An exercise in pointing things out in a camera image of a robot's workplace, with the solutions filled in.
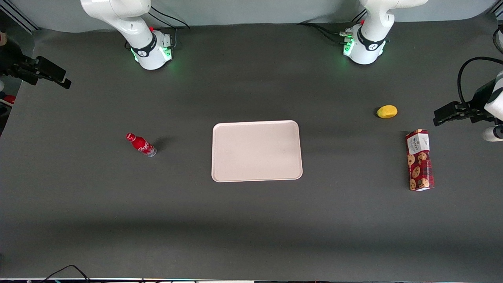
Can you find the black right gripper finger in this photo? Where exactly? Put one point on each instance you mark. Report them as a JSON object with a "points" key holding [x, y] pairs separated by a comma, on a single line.
{"points": [[66, 83], [51, 67]]}

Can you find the red cookie box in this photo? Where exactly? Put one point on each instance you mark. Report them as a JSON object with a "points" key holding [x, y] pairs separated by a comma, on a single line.
{"points": [[419, 161]]}

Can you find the beige rectangular tray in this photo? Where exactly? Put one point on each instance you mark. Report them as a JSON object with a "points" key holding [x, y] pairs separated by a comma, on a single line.
{"points": [[257, 151]]}

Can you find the red coke bottle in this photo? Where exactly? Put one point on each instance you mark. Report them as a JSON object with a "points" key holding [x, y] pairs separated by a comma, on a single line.
{"points": [[141, 145]]}

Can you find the small red background object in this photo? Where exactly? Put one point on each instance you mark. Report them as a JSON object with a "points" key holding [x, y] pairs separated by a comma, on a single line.
{"points": [[8, 99]]}

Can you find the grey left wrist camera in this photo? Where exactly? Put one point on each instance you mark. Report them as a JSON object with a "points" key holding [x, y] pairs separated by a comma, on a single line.
{"points": [[493, 134]]}

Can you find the yellow lemon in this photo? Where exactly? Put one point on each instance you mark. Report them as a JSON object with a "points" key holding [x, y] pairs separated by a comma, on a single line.
{"points": [[387, 111]]}

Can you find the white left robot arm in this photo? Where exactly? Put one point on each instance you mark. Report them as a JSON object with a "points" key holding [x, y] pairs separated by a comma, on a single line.
{"points": [[369, 39]]}

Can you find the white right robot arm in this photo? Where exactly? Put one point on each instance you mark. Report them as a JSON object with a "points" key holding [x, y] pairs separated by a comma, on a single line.
{"points": [[129, 23]]}

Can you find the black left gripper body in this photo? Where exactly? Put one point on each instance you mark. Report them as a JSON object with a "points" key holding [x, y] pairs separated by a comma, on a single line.
{"points": [[480, 99]]}

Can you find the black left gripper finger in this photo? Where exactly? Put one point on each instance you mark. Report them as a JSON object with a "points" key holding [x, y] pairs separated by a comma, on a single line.
{"points": [[452, 119], [448, 108]]}

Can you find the aluminium frame rail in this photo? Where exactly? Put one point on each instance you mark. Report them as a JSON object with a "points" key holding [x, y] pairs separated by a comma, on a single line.
{"points": [[17, 17]]}

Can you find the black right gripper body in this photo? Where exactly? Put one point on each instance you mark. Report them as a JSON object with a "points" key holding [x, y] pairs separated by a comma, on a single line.
{"points": [[12, 63]]}

